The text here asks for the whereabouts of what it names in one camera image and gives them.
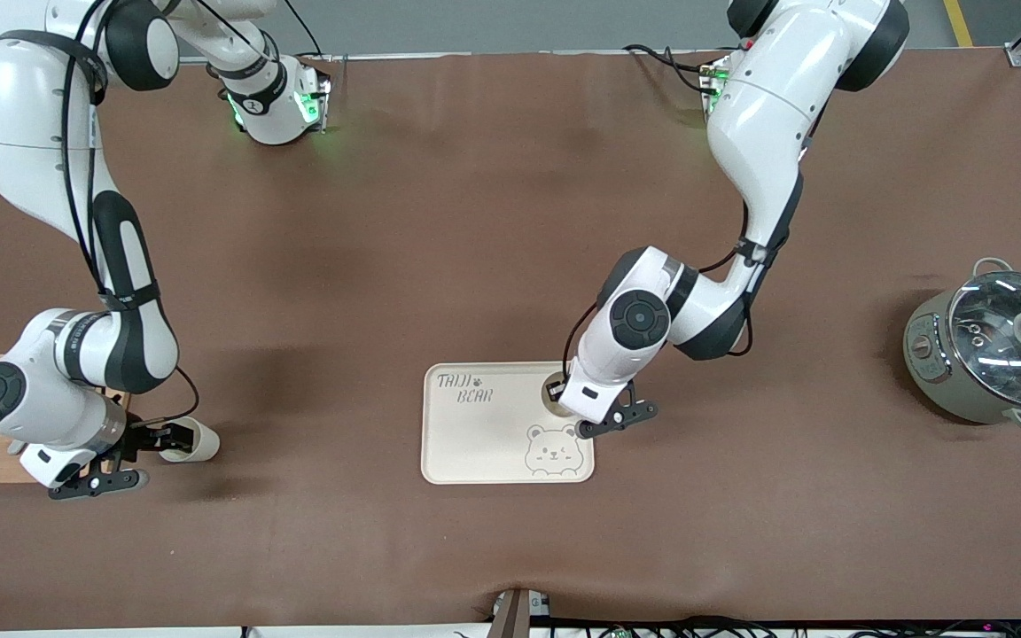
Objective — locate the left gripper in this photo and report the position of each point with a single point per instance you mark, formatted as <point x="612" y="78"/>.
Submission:
<point x="556" y="390"/>

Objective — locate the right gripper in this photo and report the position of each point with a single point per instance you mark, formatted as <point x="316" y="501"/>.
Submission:
<point x="140" y="438"/>

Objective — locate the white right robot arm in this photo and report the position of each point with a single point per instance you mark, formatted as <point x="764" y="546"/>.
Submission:
<point x="41" y="115"/>

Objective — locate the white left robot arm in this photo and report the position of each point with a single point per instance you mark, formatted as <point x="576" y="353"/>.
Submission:
<point x="767" y="115"/>

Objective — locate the cream tray with bear print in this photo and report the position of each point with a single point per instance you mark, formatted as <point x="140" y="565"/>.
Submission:
<point x="484" y="443"/>

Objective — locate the grey-green cooking pot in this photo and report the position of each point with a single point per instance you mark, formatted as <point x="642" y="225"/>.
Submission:
<point x="936" y="372"/>

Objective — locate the glass pot lid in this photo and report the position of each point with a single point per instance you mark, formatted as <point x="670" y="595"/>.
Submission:
<point x="998" y="337"/>

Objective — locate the table edge bracket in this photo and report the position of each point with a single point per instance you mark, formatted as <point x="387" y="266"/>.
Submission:
<point x="510" y="616"/>

